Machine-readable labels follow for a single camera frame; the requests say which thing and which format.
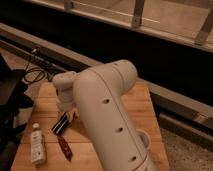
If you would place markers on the black chair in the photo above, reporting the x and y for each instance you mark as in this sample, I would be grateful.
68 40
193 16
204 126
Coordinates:
12 98

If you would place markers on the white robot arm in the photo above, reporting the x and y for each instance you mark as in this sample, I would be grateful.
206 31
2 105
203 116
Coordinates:
96 93

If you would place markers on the wooden board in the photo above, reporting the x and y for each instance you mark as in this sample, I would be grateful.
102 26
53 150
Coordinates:
137 102

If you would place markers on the white glue bottle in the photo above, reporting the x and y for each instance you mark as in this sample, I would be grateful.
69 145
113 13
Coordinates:
37 143

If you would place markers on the red pocket knife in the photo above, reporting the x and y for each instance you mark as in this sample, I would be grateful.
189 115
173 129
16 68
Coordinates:
65 148

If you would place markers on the metal rail frame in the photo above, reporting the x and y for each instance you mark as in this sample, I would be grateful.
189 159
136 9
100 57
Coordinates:
180 78

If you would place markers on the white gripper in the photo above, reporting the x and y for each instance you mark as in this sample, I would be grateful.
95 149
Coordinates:
66 103

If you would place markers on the black striped eraser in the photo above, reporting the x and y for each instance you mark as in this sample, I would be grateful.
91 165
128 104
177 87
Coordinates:
60 125

